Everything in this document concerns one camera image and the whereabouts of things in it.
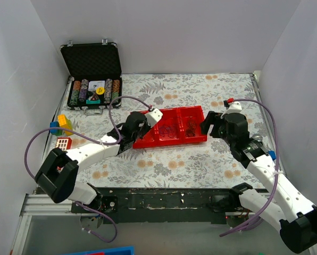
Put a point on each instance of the blue toy brick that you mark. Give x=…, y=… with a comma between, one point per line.
x=53, y=125

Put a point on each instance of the black poker chip case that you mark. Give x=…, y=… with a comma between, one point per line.
x=95, y=74

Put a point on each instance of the small blue cube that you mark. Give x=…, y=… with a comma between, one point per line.
x=272, y=155

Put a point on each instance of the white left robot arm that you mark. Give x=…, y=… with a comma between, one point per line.
x=58, y=174

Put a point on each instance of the red white toy block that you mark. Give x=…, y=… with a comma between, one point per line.
x=64, y=143

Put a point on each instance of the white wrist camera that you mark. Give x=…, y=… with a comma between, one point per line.
x=153, y=117
x=231, y=107

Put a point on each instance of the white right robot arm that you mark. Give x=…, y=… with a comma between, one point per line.
x=289, y=213

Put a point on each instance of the blue bin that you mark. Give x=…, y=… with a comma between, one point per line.
x=125, y=250

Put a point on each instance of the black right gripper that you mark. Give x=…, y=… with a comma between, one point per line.
x=215, y=126

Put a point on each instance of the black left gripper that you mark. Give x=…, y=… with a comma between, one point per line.
x=142, y=127

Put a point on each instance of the black microphone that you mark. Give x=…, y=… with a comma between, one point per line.
x=257, y=137

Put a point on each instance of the red three-compartment tray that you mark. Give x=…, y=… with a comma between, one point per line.
x=178, y=126

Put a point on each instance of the aluminium frame rail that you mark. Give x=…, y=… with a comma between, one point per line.
x=36, y=205

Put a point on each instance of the yellow toy brick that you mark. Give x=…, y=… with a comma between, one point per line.
x=65, y=123

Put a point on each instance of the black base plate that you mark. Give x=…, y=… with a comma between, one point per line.
x=160, y=205

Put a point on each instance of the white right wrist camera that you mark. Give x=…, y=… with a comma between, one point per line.
x=231, y=107

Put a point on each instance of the floral patterned table mat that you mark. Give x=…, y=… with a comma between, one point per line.
x=204, y=165

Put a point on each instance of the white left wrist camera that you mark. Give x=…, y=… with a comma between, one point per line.
x=153, y=117

